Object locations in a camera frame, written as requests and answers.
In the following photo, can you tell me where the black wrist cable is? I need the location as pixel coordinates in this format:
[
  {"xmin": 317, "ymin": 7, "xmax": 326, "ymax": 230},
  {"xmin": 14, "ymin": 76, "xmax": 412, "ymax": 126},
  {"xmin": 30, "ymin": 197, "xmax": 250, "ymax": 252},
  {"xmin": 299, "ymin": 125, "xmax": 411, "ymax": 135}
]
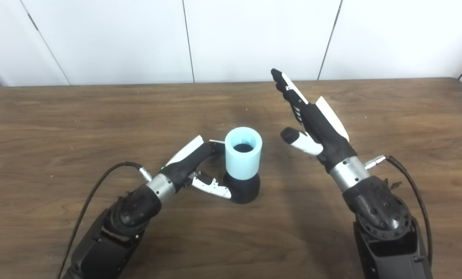
[
  {"xmin": 365, "ymin": 155, "xmax": 433, "ymax": 266},
  {"xmin": 56, "ymin": 162, "xmax": 153, "ymax": 279}
]

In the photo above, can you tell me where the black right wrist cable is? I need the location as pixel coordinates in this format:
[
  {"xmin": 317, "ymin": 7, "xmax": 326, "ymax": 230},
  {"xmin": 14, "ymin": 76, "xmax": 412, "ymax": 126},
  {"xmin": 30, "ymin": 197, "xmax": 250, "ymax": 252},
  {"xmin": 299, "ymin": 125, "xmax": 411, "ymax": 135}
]
[{"xmin": 365, "ymin": 155, "xmax": 433, "ymax": 266}]

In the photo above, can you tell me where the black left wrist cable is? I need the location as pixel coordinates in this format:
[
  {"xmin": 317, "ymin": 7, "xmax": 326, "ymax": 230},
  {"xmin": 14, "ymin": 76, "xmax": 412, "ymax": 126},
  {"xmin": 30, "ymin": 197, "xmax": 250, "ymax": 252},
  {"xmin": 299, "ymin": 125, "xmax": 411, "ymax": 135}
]
[{"xmin": 56, "ymin": 162, "xmax": 153, "ymax": 279}]

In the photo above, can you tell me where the light-blue cylindrical hose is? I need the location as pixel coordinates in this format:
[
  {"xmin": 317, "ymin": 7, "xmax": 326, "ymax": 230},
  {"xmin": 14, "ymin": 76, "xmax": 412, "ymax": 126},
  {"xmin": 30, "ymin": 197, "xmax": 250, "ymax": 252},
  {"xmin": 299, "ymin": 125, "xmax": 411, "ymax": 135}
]
[{"xmin": 225, "ymin": 127, "xmax": 263, "ymax": 181}]

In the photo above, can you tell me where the black and white left hand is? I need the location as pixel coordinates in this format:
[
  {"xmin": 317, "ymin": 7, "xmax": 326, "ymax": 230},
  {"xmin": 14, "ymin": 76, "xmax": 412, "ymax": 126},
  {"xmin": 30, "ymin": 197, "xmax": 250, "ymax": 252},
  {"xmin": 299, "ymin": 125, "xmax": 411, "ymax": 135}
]
[{"xmin": 160, "ymin": 135, "xmax": 232, "ymax": 200}]

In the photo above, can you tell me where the black and white right hand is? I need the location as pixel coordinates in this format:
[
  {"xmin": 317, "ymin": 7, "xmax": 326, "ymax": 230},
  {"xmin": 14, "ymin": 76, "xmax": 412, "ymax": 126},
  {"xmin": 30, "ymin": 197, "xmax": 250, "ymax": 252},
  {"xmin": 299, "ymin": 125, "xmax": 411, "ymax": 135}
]
[{"xmin": 270, "ymin": 68, "xmax": 358, "ymax": 173}]

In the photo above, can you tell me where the black funnel-shaped nozzle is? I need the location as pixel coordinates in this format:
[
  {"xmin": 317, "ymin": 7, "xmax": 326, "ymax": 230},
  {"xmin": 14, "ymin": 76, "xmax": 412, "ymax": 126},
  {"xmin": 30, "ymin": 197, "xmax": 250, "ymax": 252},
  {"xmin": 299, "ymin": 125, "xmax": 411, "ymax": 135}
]
[{"xmin": 223, "ymin": 172, "xmax": 261, "ymax": 204}]

